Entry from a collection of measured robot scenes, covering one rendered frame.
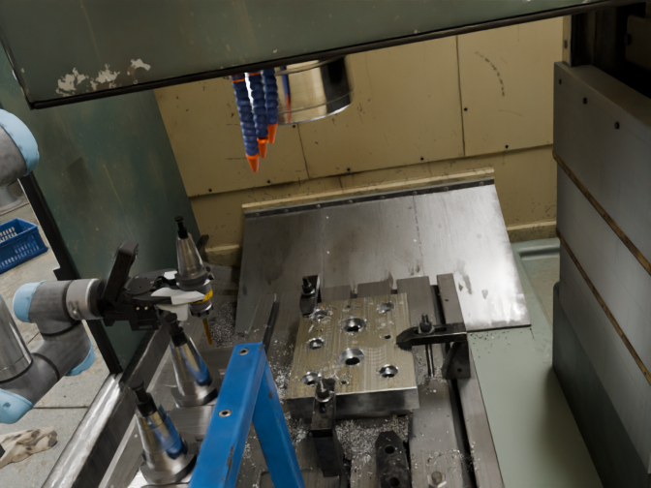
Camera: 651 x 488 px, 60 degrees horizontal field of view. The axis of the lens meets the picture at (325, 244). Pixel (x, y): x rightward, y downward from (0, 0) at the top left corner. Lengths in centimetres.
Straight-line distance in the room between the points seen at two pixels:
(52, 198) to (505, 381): 117
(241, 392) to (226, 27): 41
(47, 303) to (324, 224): 109
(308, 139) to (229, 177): 32
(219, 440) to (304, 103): 44
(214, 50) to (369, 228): 145
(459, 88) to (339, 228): 60
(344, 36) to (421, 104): 141
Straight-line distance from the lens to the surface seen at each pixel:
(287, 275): 187
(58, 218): 140
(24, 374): 110
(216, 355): 78
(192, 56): 53
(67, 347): 117
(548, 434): 143
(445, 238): 187
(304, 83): 77
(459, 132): 194
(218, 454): 64
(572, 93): 104
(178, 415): 72
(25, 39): 59
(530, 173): 205
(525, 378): 155
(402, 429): 106
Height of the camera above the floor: 167
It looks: 28 degrees down
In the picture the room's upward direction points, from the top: 12 degrees counter-clockwise
